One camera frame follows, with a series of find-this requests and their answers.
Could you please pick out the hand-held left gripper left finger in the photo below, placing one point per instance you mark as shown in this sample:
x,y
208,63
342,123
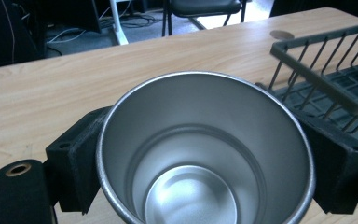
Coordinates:
x,y
74,161

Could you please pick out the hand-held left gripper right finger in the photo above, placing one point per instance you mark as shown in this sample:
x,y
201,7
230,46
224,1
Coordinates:
x,y
338,161

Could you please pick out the black folding chair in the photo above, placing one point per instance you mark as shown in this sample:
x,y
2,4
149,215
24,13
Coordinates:
x,y
203,9

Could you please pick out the brown metal cup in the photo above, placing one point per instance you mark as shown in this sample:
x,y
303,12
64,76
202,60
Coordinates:
x,y
205,149

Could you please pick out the white desk frame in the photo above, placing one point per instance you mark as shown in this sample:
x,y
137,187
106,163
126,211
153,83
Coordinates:
x,y
118,23

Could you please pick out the grey round table grommet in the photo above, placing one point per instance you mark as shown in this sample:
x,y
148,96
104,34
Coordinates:
x,y
282,34

